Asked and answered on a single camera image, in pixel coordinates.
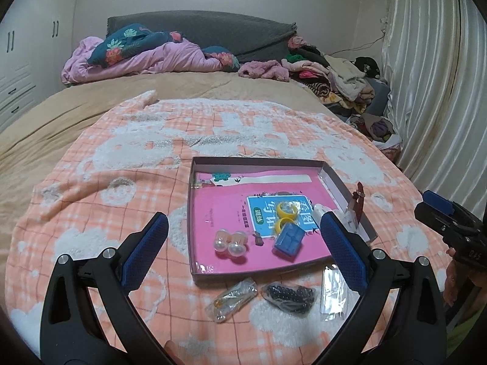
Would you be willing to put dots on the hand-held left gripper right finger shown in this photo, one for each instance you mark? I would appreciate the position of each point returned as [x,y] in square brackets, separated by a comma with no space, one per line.
[342,251]

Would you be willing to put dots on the dark floral quilt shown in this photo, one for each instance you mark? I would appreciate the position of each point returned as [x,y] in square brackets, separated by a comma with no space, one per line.
[121,43]

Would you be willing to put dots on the small clear bag white card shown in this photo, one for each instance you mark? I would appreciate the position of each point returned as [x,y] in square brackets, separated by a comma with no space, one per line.
[350,222]

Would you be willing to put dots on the cream satin curtain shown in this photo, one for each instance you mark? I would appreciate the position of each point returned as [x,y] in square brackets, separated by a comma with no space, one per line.
[430,83]

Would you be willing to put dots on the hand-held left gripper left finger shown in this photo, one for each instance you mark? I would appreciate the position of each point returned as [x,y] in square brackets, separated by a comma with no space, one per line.
[146,247]

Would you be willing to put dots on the person's right hand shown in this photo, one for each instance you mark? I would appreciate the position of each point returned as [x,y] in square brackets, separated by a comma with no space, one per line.
[454,285]

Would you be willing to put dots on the pink quilt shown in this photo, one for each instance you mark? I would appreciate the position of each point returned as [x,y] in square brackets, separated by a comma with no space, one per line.
[171,59]

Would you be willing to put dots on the small blue jewelry box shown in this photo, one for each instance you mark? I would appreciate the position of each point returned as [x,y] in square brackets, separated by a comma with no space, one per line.
[289,241]

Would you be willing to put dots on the grey headboard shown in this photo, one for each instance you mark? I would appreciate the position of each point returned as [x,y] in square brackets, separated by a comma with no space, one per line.
[228,30]

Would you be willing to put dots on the beige bed sheet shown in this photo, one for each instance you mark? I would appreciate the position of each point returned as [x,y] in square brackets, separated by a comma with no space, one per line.
[57,121]

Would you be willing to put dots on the orange plaid cloud blanket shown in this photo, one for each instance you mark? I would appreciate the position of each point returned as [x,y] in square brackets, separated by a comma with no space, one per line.
[114,182]

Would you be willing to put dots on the clear bag with gold jewelry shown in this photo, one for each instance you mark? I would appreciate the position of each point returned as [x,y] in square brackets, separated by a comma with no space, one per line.
[232,298]

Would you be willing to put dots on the shallow cardboard box pink lining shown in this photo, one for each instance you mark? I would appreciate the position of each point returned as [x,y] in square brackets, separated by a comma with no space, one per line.
[220,243]

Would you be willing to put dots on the small brown clasp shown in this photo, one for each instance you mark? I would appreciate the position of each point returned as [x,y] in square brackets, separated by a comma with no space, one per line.
[258,240]

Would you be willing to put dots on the clear bag with black beads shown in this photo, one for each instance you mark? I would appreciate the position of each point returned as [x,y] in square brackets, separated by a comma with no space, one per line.
[291,294]

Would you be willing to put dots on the white wardrobe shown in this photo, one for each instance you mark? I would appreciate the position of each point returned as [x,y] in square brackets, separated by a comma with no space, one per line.
[26,45]

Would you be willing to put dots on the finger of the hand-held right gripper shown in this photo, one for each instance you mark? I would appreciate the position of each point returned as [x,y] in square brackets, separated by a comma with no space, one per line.
[437,201]

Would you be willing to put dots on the pile of clothes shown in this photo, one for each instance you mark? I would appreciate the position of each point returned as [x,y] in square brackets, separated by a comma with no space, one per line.
[342,80]

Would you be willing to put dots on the pink fluffy garment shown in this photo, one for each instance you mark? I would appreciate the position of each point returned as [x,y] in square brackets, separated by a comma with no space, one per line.
[264,70]

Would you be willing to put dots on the clear bag with white earring card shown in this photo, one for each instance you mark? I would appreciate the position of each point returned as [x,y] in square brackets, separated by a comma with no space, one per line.
[334,296]

